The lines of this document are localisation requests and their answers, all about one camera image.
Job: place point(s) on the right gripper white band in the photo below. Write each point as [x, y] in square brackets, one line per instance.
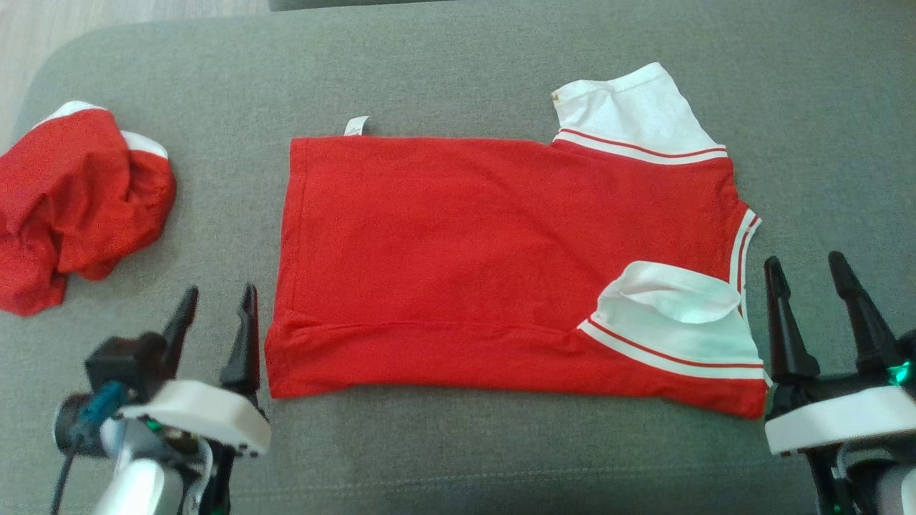
[837, 418]

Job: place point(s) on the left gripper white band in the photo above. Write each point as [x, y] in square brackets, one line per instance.
[207, 415]

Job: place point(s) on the red shorts with white band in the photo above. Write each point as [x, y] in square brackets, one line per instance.
[71, 200]

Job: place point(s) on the red shirt with white sleeves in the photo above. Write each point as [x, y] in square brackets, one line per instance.
[465, 250]

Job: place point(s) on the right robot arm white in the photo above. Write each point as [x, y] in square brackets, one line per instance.
[880, 486]

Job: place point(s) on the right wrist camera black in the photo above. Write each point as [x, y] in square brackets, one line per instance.
[907, 350]

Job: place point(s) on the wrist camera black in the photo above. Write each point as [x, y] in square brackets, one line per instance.
[907, 350]
[125, 361]

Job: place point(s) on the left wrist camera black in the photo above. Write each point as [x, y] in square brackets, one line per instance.
[125, 361]

